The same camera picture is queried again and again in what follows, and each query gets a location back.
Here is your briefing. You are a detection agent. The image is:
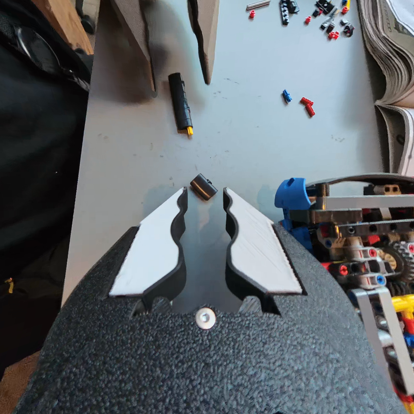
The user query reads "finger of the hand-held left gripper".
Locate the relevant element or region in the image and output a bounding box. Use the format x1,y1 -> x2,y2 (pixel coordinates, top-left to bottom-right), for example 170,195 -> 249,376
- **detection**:
188,0 -> 221,86
111,0 -> 157,94

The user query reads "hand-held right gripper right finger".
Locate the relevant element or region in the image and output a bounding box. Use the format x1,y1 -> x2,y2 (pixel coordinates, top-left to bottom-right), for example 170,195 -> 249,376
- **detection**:
223,187 -> 303,304

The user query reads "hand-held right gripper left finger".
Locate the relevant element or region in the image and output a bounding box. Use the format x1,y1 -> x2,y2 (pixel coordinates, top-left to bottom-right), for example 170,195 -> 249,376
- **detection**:
108,187 -> 189,306

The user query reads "pile of small toy bricks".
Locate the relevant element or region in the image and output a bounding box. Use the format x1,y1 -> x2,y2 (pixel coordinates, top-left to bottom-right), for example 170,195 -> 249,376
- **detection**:
248,0 -> 356,41

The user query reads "long black toy connector assembly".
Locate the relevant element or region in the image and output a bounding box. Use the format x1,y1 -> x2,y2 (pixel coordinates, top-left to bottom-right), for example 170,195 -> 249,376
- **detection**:
168,72 -> 194,129

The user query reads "partly built toy car model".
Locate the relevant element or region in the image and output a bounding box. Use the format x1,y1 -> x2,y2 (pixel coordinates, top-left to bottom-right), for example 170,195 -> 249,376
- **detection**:
274,173 -> 414,411

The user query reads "black toy clip plate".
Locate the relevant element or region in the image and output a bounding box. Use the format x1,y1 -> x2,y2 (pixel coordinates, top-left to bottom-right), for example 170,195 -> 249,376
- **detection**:
190,173 -> 218,201

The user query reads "instruction booklet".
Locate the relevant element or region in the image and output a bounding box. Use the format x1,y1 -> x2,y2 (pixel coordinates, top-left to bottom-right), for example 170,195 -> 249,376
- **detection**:
356,0 -> 414,177

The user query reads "black office chair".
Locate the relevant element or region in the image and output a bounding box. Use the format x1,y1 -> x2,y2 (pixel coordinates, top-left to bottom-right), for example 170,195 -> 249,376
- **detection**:
79,0 -> 96,34

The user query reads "round grey knob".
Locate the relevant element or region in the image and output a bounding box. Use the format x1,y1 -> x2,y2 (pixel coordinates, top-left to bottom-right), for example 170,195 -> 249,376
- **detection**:
14,27 -> 62,75

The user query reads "person's lap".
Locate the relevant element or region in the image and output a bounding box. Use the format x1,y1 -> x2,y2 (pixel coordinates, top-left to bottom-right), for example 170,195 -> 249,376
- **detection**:
0,0 -> 94,372

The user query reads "wooden post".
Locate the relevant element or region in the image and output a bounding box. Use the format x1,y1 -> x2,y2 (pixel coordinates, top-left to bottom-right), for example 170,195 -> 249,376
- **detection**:
32,0 -> 94,55

